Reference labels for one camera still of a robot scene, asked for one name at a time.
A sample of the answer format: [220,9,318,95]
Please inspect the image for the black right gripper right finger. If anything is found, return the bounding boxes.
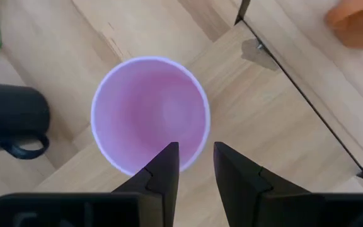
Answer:
[213,141,311,227]

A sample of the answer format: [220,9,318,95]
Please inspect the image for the black mug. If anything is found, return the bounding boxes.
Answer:
[0,82,50,160]

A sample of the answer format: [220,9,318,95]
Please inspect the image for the orange plastic cup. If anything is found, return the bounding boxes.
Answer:
[325,0,363,50]

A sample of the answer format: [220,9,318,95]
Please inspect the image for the purple plastic mug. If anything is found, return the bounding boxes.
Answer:
[90,55,211,177]

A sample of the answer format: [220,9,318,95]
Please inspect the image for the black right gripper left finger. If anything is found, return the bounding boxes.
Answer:
[112,141,180,227]

